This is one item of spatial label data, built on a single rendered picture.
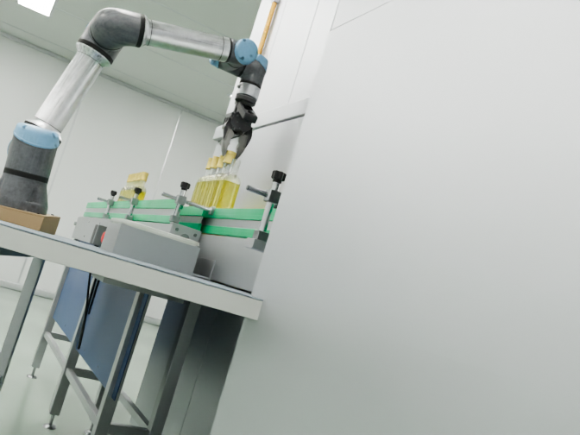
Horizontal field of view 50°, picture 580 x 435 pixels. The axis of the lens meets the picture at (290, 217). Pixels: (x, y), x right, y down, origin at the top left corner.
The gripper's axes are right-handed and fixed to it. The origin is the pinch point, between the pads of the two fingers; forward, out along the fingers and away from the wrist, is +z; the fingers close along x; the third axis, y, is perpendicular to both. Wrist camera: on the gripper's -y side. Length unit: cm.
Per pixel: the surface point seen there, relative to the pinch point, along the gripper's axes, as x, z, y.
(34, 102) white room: 50, -95, 584
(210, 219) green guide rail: 3.6, 23.6, -10.3
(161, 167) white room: -114, -76, 585
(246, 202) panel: -12.2, 12.5, 5.2
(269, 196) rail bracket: 15, 21, -77
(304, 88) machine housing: -15.3, -28.6, -7.3
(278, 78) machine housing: -15.0, -37.5, 18.3
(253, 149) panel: -12.1, -7.4, 13.6
